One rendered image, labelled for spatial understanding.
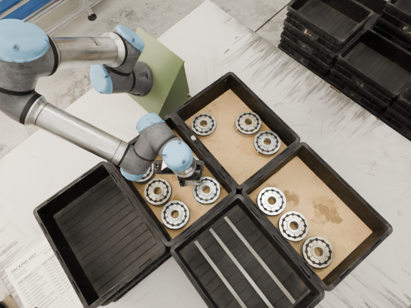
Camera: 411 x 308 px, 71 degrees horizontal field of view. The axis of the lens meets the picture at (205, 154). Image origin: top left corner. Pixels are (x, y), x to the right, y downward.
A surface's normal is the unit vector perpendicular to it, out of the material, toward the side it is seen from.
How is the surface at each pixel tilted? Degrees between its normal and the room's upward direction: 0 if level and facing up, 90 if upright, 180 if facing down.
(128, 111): 0
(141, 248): 0
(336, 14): 0
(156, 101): 44
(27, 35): 40
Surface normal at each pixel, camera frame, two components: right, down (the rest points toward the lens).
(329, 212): -0.06, -0.36
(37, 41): 0.48, -0.62
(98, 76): -0.59, 0.30
